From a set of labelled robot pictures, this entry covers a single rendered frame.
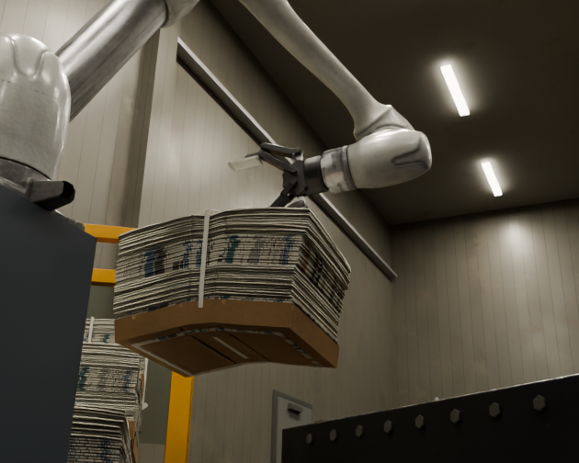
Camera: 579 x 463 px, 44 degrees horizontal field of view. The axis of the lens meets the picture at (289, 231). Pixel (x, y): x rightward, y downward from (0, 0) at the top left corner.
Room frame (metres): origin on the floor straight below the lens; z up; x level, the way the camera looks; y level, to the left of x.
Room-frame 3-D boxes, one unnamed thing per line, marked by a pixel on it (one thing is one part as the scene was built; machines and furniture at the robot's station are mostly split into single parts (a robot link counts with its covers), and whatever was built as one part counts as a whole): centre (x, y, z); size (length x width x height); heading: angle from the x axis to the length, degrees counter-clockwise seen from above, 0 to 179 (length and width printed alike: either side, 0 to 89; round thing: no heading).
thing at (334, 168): (1.30, -0.10, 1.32); 0.09 x 0.06 x 0.09; 158
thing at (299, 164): (1.33, -0.03, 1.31); 0.09 x 0.07 x 0.08; 68
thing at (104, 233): (2.93, 0.75, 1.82); 0.75 x 0.06 x 0.06; 100
